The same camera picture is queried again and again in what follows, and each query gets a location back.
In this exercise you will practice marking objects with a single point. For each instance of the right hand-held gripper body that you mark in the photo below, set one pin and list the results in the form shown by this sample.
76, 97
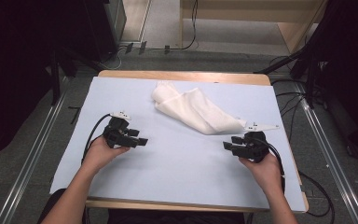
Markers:
254, 146

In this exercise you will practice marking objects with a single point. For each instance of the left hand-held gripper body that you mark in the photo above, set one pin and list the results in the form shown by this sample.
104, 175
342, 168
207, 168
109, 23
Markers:
115, 134

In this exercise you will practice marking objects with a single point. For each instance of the white mesh zipper bag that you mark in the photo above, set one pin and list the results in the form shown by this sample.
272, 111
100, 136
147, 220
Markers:
195, 112

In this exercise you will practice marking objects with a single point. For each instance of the person's left hand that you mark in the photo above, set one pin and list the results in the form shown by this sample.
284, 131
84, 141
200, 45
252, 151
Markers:
101, 155

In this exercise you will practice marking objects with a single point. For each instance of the person's right hand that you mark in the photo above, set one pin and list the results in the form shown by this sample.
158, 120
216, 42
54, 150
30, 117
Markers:
264, 174

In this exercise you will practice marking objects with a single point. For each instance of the light blue table mat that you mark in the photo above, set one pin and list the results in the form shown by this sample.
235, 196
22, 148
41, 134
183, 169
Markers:
167, 168

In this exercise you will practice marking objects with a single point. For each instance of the wooden table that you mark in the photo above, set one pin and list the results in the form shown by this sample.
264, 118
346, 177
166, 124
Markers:
183, 75

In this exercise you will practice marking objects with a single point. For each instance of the black stand leg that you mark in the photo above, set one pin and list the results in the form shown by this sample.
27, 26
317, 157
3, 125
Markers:
279, 63

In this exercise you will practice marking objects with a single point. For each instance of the black cabinet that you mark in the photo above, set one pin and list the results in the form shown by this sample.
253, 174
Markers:
105, 25

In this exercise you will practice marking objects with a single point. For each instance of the black curtain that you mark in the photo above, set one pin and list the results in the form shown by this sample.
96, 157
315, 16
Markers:
12, 62
348, 62

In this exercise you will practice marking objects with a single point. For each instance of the light wooden furniture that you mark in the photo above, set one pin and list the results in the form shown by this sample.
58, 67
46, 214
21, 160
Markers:
230, 7

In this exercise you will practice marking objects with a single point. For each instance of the metal floor rail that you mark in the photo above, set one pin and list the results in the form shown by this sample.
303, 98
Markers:
329, 155
28, 165

